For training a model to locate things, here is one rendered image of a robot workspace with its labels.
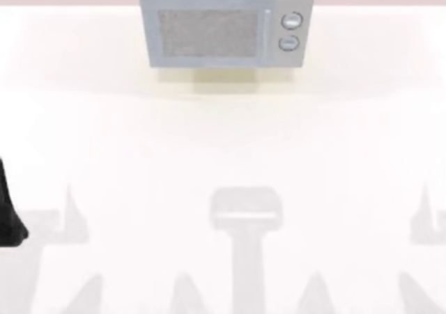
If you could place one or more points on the grey microwave oven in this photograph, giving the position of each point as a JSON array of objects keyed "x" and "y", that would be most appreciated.
[{"x": 223, "y": 32}]

